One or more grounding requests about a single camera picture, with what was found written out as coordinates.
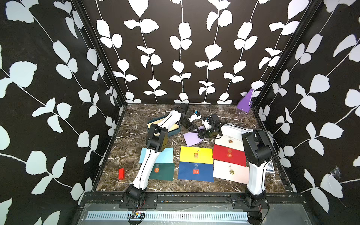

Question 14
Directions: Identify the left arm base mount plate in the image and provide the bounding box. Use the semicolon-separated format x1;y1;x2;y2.
119;193;158;210

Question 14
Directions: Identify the red sealed envelope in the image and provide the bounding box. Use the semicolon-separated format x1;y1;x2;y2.
213;145;247;167

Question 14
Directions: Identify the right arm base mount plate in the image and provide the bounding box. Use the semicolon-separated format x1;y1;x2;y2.
227;193;269;211

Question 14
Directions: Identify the dark green sealed envelope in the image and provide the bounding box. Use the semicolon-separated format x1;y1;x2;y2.
149;163;175;181

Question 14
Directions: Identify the cream yellow envelope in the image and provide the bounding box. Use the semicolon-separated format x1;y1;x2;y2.
153;118;179;132

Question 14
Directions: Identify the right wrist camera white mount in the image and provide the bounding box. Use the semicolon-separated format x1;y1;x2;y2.
202;118;212;130

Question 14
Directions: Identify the small red box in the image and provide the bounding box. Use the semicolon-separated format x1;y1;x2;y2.
118;168;125;180

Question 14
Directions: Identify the white perforated rail strip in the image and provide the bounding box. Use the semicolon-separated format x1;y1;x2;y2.
85;211;248;223

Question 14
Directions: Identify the lavender envelope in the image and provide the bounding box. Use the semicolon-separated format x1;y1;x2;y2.
183;132;203;147

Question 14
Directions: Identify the white envelope brown seal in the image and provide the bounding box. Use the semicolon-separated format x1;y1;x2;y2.
215;135;244;152

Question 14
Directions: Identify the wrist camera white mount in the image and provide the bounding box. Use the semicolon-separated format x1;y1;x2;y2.
202;118;212;130
188;111;201;123

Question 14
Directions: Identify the playing card deck box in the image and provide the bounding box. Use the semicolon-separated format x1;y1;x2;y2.
265;160;275;174

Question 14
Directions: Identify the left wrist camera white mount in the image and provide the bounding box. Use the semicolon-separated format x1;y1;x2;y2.
188;111;201;123

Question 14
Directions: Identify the teal plastic storage box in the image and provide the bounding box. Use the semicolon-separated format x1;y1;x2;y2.
147;113;181;137

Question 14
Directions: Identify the dark blue sealed envelope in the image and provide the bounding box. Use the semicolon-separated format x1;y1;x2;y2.
178;162;214;182

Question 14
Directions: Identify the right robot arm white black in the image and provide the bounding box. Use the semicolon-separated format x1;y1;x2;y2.
198;113;276;208

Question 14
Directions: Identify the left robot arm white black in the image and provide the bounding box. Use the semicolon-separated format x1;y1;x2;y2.
125;103;194;205

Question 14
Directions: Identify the small electronics board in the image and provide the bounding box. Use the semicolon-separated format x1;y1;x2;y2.
127;211;145;220

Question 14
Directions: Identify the pale pink sealed envelope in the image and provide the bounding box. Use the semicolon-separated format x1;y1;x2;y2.
213;160;249;184

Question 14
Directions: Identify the light blue sealed envelope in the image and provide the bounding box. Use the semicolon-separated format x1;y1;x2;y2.
139;148;173;164

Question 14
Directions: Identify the purple plastic stand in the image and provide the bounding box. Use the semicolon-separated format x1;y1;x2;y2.
237;89;254;113

